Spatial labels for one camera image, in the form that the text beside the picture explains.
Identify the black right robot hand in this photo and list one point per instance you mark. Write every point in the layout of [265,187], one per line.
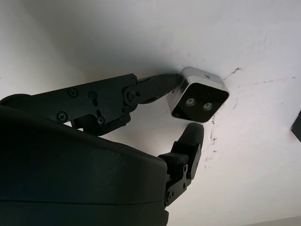
[70,179]

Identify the silver depth camera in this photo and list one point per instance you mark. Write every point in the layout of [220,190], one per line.
[200,96]

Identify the black camera box base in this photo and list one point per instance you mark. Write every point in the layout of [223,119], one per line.
[296,128]

